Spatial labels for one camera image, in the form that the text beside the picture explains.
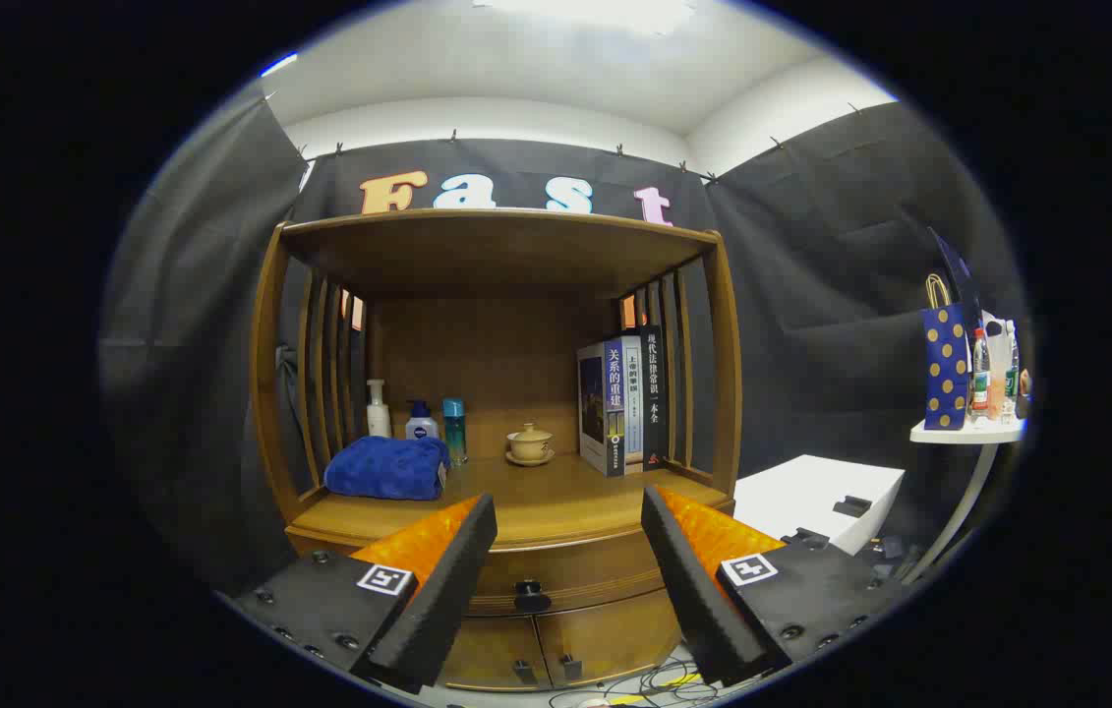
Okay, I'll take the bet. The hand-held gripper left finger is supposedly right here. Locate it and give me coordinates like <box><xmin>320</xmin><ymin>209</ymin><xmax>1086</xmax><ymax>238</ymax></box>
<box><xmin>229</xmin><ymin>494</ymin><xmax>498</xmax><ymax>695</ymax></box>

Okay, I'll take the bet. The wooden cabinet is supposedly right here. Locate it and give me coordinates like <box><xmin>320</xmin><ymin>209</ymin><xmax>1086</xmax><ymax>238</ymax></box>
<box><xmin>251</xmin><ymin>207</ymin><xmax>743</xmax><ymax>692</ymax></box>

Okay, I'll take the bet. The blue dotted gift bag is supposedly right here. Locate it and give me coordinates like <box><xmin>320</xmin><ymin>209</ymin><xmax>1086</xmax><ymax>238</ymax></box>
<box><xmin>921</xmin><ymin>228</ymin><xmax>985</xmax><ymax>432</ymax></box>

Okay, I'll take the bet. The book with pale spine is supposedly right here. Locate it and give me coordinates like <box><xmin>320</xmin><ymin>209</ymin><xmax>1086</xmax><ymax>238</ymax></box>
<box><xmin>620</xmin><ymin>335</ymin><xmax>645</xmax><ymax>473</ymax></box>

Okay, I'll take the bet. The white pump bottle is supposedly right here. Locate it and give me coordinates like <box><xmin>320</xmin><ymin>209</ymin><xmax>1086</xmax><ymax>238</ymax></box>
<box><xmin>366</xmin><ymin>379</ymin><xmax>392</xmax><ymax>440</ymax></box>

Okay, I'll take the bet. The beige lidded teacup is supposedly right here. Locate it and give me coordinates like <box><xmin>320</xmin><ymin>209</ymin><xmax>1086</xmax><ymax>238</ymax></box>
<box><xmin>504</xmin><ymin>422</ymin><xmax>556</xmax><ymax>467</ymax></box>

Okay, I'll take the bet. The clear bottle green label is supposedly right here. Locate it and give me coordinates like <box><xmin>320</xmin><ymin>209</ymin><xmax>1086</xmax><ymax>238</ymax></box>
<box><xmin>1004</xmin><ymin>320</ymin><xmax>1022</xmax><ymax>414</ymax></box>

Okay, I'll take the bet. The grey book blue spine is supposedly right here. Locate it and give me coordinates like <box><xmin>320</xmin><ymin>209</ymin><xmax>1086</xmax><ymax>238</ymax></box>
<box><xmin>576</xmin><ymin>339</ymin><xmax>627</xmax><ymax>478</ymax></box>

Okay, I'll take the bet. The wooden cabinet door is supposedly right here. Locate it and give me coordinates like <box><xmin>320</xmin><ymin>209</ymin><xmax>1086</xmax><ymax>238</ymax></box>
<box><xmin>534</xmin><ymin>588</ymin><xmax>684</xmax><ymax>689</ymax></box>
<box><xmin>442</xmin><ymin>617</ymin><xmax>552</xmax><ymax>691</ymax></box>

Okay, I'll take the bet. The black equipment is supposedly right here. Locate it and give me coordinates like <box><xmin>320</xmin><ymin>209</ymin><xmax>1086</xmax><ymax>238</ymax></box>
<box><xmin>782</xmin><ymin>528</ymin><xmax>910</xmax><ymax>583</ymax></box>

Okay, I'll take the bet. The blue towel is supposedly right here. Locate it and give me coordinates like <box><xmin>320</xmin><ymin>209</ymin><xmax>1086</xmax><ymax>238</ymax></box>
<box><xmin>323</xmin><ymin>436</ymin><xmax>451</xmax><ymax>502</ymax></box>

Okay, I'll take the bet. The teal bottle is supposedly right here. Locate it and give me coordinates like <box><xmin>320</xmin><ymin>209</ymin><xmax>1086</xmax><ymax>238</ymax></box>
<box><xmin>442</xmin><ymin>397</ymin><xmax>469</xmax><ymax>467</ymax></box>

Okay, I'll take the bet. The white side table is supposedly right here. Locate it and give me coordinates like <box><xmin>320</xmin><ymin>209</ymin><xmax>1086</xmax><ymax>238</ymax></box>
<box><xmin>895</xmin><ymin>418</ymin><xmax>1028</xmax><ymax>586</ymax></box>

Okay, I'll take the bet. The white box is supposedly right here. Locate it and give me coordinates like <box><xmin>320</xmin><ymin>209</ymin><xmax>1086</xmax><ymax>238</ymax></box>
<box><xmin>732</xmin><ymin>453</ymin><xmax>907</xmax><ymax>557</ymax></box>

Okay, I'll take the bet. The wooden countertop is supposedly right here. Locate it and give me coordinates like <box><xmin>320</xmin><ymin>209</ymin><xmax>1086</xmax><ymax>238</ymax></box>
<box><xmin>292</xmin><ymin>450</ymin><xmax>735</xmax><ymax>550</ymax></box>

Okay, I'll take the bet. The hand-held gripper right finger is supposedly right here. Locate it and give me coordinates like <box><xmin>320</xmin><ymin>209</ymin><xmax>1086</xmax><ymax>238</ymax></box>
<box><xmin>641</xmin><ymin>485</ymin><xmax>912</xmax><ymax>688</ymax></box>

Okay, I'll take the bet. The tangle of cables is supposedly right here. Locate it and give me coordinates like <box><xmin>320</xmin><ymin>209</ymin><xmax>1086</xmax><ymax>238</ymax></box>
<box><xmin>551</xmin><ymin>659</ymin><xmax>743</xmax><ymax>708</ymax></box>

